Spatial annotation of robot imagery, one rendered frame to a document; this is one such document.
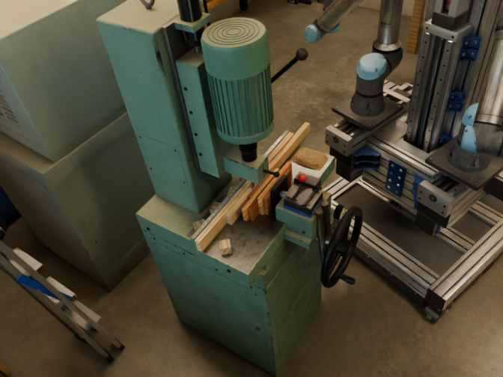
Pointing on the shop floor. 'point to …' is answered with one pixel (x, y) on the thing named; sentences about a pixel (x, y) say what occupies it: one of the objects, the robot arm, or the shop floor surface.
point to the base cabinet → (242, 301)
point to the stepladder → (54, 298)
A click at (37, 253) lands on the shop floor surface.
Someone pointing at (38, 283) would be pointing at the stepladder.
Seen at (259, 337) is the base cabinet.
